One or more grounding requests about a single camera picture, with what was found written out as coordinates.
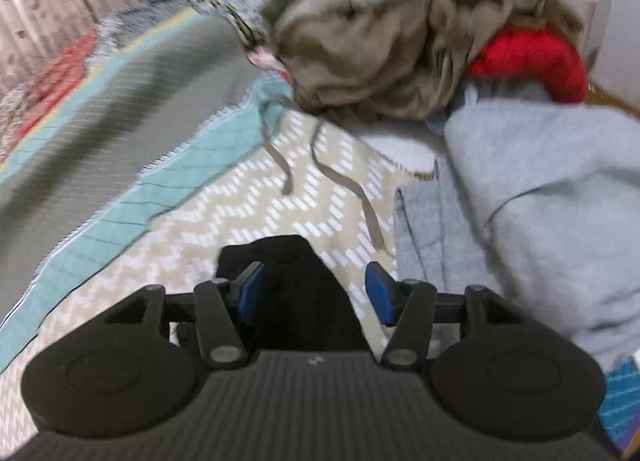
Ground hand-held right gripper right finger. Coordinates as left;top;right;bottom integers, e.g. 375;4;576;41
365;262;526;371

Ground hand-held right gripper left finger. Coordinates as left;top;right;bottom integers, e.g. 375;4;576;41
102;262;264;370

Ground black pants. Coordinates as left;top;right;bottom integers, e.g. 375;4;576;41
215;235;372;353

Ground beige zigzag patterned sheet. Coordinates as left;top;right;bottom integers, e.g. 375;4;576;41
0;108;451;442

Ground white cloth with brown trim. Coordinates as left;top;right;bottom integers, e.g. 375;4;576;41
345;123;437;180

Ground grey teal quilted blanket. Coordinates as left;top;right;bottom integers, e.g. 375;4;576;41
0;8;301;373

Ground light grey sweatshirt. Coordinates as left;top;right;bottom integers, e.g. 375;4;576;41
392;85;640;373

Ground blue patterned cloth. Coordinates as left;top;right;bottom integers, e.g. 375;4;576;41
594;355;640;458

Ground red garment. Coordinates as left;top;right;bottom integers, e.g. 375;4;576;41
469;26;591;104

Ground floral patchwork quilt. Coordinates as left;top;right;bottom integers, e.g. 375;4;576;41
0;0;281;166

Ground khaki drawstring garment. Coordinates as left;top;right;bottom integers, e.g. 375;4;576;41
260;0;596;254

